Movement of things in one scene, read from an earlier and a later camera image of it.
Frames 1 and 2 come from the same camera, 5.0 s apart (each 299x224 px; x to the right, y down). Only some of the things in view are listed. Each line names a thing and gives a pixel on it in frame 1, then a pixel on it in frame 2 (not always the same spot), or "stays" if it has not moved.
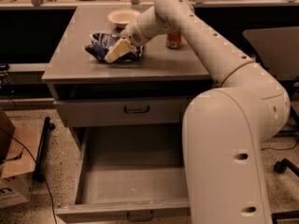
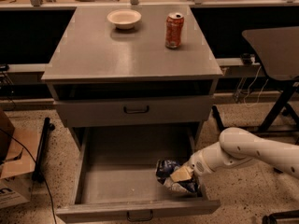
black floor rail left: [38, 175] stays
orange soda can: [174, 38] stays
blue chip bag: [100, 43] -> [163, 171]
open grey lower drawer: [135, 173] stays
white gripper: [132, 35] -> [196, 164]
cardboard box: [18, 159] stays
